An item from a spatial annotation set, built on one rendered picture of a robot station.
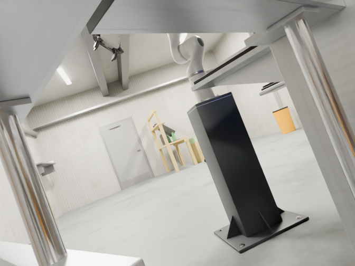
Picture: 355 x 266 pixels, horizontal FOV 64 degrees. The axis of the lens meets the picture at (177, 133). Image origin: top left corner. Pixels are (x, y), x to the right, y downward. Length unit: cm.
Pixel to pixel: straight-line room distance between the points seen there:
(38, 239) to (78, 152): 904
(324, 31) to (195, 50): 103
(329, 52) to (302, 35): 22
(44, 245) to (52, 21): 37
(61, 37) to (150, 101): 936
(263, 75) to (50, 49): 85
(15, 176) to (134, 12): 35
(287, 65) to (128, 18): 66
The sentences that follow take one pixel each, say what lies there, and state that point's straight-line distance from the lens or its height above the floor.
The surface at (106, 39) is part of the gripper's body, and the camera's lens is 144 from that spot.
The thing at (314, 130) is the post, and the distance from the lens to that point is 97.
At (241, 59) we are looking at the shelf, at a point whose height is 87.
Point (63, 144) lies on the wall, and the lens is 969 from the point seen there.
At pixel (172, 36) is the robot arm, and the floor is 133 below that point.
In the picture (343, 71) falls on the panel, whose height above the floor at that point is 69.
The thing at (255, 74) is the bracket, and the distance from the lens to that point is 114.
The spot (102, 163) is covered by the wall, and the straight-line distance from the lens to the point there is 948.
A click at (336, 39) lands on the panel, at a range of 92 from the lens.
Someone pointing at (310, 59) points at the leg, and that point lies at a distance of 71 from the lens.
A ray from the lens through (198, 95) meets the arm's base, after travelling 181.
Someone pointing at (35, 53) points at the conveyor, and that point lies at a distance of 43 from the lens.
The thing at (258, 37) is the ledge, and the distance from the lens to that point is 86.
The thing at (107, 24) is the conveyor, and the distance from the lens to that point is 40.
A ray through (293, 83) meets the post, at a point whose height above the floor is 71.
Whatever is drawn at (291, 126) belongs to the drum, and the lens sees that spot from 734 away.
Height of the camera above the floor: 66
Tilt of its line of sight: 3 degrees up
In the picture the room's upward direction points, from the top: 21 degrees counter-clockwise
